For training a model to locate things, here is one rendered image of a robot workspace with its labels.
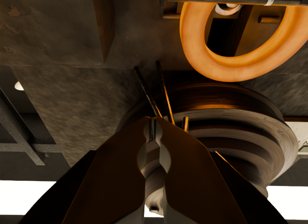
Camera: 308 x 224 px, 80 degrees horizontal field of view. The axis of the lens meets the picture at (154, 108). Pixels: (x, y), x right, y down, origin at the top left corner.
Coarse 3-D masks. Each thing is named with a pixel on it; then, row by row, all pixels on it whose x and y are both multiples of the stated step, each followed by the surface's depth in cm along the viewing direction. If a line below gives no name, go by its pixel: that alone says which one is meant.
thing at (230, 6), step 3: (219, 3) 32; (219, 6) 33; (222, 6) 32; (225, 6) 32; (228, 6) 31; (231, 6) 31; (234, 6) 31; (222, 9) 33; (225, 9) 32; (228, 9) 32; (231, 9) 33
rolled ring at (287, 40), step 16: (192, 16) 24; (208, 16) 24; (288, 16) 26; (304, 16) 24; (192, 32) 26; (288, 32) 26; (304, 32) 26; (192, 48) 28; (208, 48) 30; (272, 48) 28; (288, 48) 27; (192, 64) 29; (208, 64) 29; (224, 64) 30; (240, 64) 30; (256, 64) 29; (272, 64) 29; (224, 80) 32; (240, 80) 32
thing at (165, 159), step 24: (168, 144) 10; (192, 144) 10; (168, 168) 10; (192, 168) 8; (216, 168) 8; (168, 192) 7; (192, 192) 7; (216, 192) 7; (168, 216) 7; (192, 216) 6; (216, 216) 6; (240, 216) 6
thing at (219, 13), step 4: (216, 4) 33; (240, 4) 33; (216, 8) 33; (236, 8) 33; (240, 8) 33; (216, 12) 34; (220, 12) 34; (224, 12) 34; (228, 12) 34; (232, 12) 34; (236, 12) 34; (216, 16) 34; (220, 16) 34; (224, 16) 34; (228, 16) 34; (232, 16) 34; (236, 16) 34
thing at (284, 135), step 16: (176, 96) 38; (192, 96) 37; (208, 96) 37; (224, 96) 37; (240, 96) 38; (144, 112) 40; (176, 112) 34; (192, 112) 34; (208, 112) 34; (224, 112) 34; (240, 112) 34; (256, 112) 34; (272, 112) 40; (272, 128) 37; (288, 128) 37; (288, 144) 41; (288, 160) 46
